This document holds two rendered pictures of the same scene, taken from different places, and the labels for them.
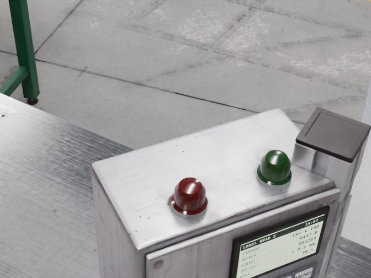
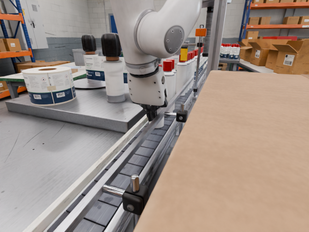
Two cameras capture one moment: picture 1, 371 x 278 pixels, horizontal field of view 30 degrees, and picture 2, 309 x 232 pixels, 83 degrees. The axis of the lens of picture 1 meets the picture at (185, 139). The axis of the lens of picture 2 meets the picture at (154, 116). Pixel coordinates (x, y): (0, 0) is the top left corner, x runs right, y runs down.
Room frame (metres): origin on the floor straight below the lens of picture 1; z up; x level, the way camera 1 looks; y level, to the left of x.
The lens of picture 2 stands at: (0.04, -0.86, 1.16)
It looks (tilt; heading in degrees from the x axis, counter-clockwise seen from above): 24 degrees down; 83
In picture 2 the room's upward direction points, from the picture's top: straight up
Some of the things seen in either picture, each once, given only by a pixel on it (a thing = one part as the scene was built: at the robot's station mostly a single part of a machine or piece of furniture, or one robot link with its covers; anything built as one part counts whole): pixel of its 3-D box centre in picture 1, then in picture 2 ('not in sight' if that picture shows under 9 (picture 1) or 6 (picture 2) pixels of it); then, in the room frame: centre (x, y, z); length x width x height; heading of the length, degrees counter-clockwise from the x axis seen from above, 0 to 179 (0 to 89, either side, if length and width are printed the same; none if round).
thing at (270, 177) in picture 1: (275, 166); not in sight; (0.37, -0.07, 1.49); 0.03 x 0.03 x 0.02
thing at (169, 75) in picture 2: not in sight; (166, 89); (0.17, -0.23, 0.98); 0.05 x 0.05 x 0.20
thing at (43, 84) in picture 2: not in sight; (51, 84); (-0.35, 0.04, 0.95); 0.20 x 0.20 x 0.14
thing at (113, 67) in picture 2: not in sight; (113, 69); (-0.04, -0.02, 1.03); 0.09 x 0.09 x 0.30
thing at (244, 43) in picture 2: not in sight; (249, 49); (2.39, 2.59, 0.97); 0.45 x 0.40 x 0.37; 165
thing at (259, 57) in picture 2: not in sight; (265, 52); (2.10, 1.77, 0.97); 0.45 x 0.38 x 0.37; 166
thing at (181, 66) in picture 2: not in sight; (181, 75); (0.29, 0.02, 0.98); 0.05 x 0.05 x 0.20
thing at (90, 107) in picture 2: not in sight; (110, 91); (-0.09, 0.23, 0.86); 0.80 x 0.67 x 0.05; 62
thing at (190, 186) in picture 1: (189, 194); not in sight; (0.33, 0.00, 1.49); 0.03 x 0.03 x 0.02
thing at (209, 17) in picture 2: not in sight; (208, 33); (0.41, 0.02, 1.18); 0.04 x 0.04 x 0.21
